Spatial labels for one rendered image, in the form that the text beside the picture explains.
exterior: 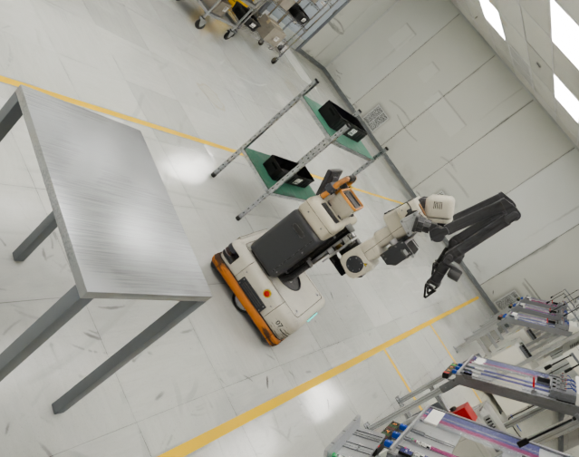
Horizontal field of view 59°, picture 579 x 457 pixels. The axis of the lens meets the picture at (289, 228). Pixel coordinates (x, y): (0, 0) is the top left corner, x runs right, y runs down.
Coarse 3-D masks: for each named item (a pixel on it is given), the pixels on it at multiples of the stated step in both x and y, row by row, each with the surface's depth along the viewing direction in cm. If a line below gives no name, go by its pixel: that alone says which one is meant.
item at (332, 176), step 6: (330, 174) 299; (336, 174) 311; (324, 180) 300; (330, 180) 305; (336, 180) 319; (324, 186) 301; (330, 186) 294; (342, 186) 323; (318, 192) 302; (330, 192) 296
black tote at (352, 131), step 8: (328, 104) 372; (336, 104) 383; (320, 112) 374; (328, 112) 371; (336, 112) 368; (344, 112) 401; (328, 120) 371; (336, 120) 368; (344, 120) 373; (352, 120) 420; (336, 128) 377; (352, 128) 392; (360, 128) 420; (352, 136) 405; (360, 136) 412
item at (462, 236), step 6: (492, 216) 299; (498, 216) 298; (480, 222) 302; (486, 222) 301; (468, 228) 305; (474, 228) 304; (480, 228) 302; (462, 234) 306; (468, 234) 305; (450, 240) 308; (456, 240) 307; (462, 240) 306
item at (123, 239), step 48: (48, 96) 154; (48, 144) 140; (96, 144) 158; (144, 144) 181; (48, 192) 132; (96, 192) 144; (144, 192) 162; (96, 240) 132; (144, 240) 147; (96, 288) 122; (144, 288) 135; (192, 288) 151; (48, 336) 129; (144, 336) 164; (96, 384) 176
